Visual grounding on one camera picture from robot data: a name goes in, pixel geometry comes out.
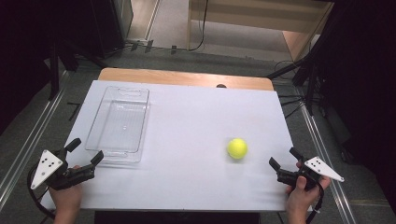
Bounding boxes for black hanging cable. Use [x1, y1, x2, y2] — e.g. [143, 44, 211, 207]
[188, 0, 209, 52]

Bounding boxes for clear plastic tray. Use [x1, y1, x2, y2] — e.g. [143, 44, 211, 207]
[84, 86, 151, 164]

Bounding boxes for dark curtain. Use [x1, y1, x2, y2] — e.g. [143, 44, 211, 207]
[0, 0, 94, 136]
[311, 0, 396, 206]

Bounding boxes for person's right hand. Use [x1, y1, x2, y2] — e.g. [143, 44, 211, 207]
[285, 161, 332, 218]

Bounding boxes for aluminium floor rail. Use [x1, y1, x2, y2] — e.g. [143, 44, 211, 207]
[297, 99, 358, 224]
[0, 70, 69, 213]

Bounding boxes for person's left hand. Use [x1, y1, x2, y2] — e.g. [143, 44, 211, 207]
[49, 164, 84, 218]

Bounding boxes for black stand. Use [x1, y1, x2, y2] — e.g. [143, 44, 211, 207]
[48, 40, 110, 101]
[265, 52, 325, 117]

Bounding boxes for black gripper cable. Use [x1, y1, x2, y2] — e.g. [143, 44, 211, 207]
[27, 166, 57, 220]
[312, 181, 325, 224]

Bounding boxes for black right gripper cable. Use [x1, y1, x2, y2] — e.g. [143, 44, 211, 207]
[312, 181, 325, 224]

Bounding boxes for wooden table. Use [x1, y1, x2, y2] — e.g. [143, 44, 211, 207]
[97, 67, 275, 91]

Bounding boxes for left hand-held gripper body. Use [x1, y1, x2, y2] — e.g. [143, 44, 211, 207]
[30, 148, 96, 191]

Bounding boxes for white table board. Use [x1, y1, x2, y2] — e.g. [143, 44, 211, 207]
[40, 79, 312, 213]

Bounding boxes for black floor cables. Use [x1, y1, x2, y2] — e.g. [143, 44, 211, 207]
[274, 59, 309, 119]

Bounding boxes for yellow tennis ball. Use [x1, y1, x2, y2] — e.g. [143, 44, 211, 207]
[226, 137, 248, 161]

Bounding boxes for dark cabinet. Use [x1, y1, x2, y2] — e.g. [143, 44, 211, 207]
[90, 0, 134, 60]

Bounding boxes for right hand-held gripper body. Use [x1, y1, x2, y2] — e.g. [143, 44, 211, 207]
[276, 156, 345, 191]

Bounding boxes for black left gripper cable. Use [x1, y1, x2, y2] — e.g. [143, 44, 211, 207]
[27, 166, 57, 220]

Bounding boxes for light wooden counter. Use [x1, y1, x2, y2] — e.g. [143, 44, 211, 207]
[186, 0, 334, 62]

